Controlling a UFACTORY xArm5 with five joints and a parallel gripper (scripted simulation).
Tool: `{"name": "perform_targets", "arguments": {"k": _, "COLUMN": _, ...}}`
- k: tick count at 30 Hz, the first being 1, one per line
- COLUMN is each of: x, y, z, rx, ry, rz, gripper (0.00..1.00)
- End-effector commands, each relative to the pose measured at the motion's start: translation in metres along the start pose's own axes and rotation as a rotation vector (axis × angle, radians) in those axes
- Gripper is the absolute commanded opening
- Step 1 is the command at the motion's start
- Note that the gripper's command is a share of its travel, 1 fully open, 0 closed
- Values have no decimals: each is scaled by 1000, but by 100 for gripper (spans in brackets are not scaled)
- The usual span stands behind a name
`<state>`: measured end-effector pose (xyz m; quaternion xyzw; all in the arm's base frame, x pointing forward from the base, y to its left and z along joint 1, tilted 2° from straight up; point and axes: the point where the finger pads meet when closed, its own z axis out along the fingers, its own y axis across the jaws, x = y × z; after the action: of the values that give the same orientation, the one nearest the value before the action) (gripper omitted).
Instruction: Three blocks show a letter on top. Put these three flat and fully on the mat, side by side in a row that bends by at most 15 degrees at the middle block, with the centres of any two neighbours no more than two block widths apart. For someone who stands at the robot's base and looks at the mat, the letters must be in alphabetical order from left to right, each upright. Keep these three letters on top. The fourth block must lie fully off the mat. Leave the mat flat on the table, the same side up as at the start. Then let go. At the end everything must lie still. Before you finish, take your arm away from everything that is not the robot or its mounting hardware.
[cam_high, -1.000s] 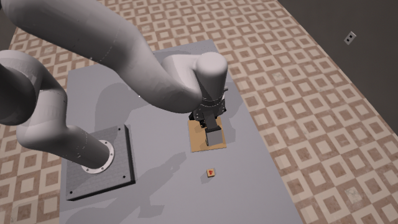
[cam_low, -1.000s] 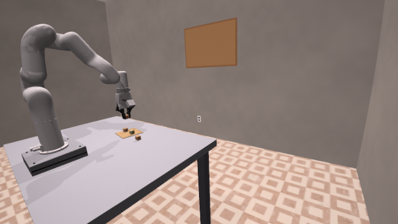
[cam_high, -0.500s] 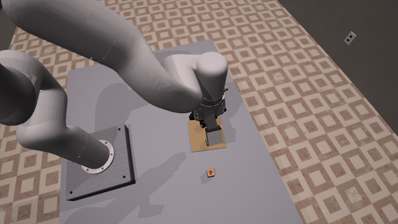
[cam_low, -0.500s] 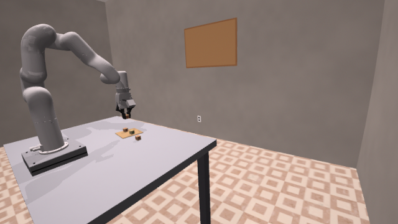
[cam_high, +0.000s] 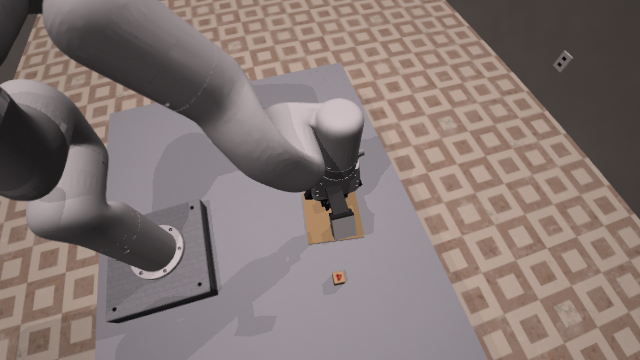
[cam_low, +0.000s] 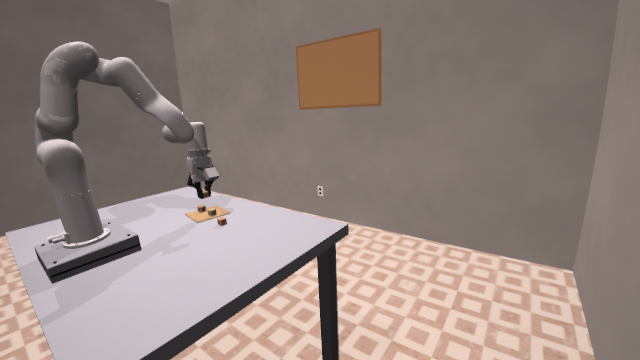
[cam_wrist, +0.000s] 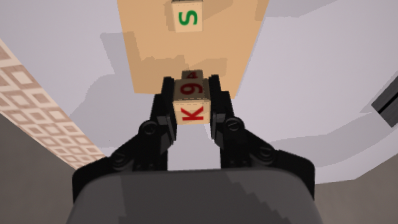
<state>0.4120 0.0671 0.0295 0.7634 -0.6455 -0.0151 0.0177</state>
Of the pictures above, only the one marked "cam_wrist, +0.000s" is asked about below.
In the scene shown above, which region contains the tan flat mat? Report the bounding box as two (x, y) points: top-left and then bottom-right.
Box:
(117, 0), (269, 99)

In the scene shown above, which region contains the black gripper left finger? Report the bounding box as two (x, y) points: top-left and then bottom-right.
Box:
(72, 76), (177, 205)

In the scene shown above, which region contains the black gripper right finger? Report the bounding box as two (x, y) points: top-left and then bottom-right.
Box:
(208, 75), (315, 200)

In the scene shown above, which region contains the wooden letter block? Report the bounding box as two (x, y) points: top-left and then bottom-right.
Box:
(181, 70), (203, 79)
(171, 0), (204, 33)
(173, 78), (211, 125)

